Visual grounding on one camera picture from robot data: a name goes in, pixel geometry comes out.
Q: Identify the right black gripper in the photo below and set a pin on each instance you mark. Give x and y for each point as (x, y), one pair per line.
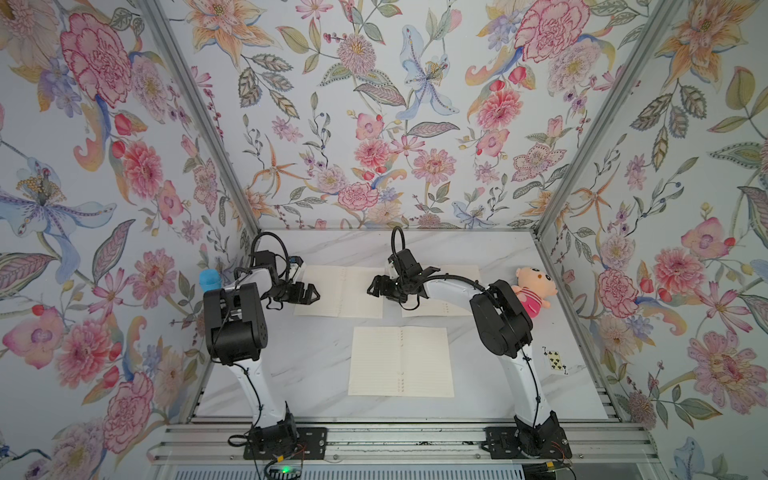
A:
(385, 280)

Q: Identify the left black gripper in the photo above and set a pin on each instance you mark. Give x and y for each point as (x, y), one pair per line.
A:
(296, 295)

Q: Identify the purple cover notebook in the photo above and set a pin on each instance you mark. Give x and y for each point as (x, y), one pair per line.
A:
(343, 293)

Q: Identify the green cover notebook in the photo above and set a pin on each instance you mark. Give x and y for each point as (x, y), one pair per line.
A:
(431, 307)

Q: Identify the yellow cover notebook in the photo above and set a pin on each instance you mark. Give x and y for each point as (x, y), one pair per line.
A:
(400, 362)

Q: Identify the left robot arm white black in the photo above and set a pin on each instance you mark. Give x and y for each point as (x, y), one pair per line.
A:
(236, 334)

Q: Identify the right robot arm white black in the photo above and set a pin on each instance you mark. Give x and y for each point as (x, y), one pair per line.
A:
(505, 329)

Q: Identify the pink plush doll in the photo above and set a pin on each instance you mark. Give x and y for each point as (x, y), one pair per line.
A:
(534, 288)

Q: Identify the playing card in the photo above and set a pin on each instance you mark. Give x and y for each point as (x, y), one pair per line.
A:
(555, 361)

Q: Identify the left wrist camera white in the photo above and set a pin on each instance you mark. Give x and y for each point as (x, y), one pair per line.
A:
(294, 266)

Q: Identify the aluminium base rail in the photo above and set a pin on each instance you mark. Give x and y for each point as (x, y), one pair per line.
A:
(401, 442)

